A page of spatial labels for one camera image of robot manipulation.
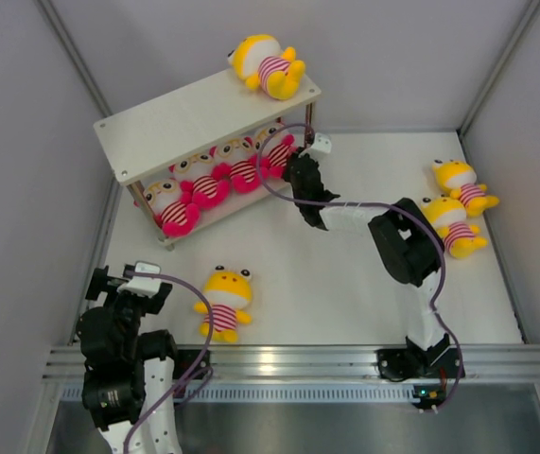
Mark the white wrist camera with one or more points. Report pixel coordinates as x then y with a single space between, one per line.
141 279
321 146

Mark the pink plush with glasses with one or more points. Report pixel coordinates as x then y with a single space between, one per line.
234 162

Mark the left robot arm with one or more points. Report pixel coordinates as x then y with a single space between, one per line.
123 367

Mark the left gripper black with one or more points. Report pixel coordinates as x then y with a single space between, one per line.
102 283

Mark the white two-tier shelf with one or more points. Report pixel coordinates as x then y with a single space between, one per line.
148 138

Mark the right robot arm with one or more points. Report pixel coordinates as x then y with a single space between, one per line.
409 248

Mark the yellow plush right front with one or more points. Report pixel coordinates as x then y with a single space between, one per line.
448 218

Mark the pink plush shelf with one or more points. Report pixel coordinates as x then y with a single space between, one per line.
195 176
172 207

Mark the corner aluminium post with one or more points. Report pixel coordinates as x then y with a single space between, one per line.
62 34
515 39

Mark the left corner aluminium post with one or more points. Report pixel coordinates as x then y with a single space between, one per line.
62 34

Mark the pink plush shelf left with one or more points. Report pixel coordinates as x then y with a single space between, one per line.
172 207

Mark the right corner aluminium post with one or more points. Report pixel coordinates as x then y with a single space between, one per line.
515 39

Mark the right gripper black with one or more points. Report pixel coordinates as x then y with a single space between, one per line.
287 169

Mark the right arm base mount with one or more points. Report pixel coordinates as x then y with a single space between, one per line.
442 361

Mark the yellow plush on shelf top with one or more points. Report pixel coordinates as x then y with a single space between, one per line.
261 63

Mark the aluminium front rail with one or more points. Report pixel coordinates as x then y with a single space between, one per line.
499 363

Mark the yellow frog plush front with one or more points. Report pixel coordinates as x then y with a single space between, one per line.
228 292

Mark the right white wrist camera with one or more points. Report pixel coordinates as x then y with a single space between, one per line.
321 146

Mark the yellow plush right back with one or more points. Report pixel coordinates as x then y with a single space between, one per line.
459 180

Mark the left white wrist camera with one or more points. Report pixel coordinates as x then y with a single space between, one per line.
141 279

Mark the white slotted cable duct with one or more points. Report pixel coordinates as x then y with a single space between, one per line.
217 392

